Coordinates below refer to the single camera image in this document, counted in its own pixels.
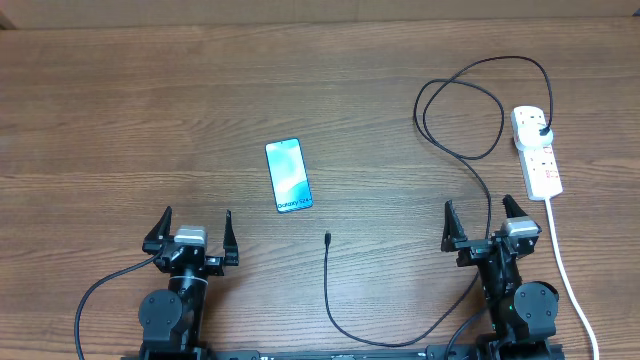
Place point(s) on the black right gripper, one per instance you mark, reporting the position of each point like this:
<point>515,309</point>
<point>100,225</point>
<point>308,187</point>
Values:
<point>472,249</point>

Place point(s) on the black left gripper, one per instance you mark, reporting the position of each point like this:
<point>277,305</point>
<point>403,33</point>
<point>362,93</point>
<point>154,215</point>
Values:
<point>215,265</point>

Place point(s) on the Samsung Galaxy smartphone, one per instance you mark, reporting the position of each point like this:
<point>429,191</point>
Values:
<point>289,179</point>

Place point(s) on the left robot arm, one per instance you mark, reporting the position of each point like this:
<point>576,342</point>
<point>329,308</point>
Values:
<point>171,318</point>

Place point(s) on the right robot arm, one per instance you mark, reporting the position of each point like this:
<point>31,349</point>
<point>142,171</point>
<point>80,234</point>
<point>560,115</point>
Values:
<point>522,313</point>

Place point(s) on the white charger plug adapter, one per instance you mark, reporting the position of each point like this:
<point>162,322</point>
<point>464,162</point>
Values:
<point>529,137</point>

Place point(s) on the white power strip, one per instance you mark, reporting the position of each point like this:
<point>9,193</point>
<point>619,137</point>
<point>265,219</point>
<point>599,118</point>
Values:
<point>539,166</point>

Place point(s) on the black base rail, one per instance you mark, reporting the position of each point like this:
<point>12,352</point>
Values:
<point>432,352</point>

